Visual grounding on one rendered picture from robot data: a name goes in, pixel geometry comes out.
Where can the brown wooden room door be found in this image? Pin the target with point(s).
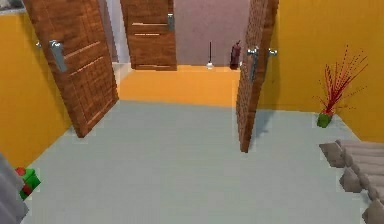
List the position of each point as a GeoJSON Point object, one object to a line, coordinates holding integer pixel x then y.
{"type": "Point", "coordinates": [76, 66]}
{"type": "Point", "coordinates": [253, 83]}
{"type": "Point", "coordinates": [151, 43]}

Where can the red plant in green pot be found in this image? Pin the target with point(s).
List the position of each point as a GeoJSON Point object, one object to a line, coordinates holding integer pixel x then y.
{"type": "Point", "coordinates": [335, 90]}

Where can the green and red box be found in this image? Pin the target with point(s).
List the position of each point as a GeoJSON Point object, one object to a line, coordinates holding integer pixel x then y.
{"type": "Point", "coordinates": [29, 181]}

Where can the black and white toilet brush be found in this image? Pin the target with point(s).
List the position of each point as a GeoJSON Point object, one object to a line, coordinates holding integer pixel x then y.
{"type": "Point", "coordinates": [210, 60]}

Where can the grey ribbed sofa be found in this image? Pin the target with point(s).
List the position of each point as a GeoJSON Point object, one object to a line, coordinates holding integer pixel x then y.
{"type": "Point", "coordinates": [361, 173]}

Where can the dark red fire extinguisher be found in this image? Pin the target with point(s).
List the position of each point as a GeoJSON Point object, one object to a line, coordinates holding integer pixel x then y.
{"type": "Point", "coordinates": [235, 55]}

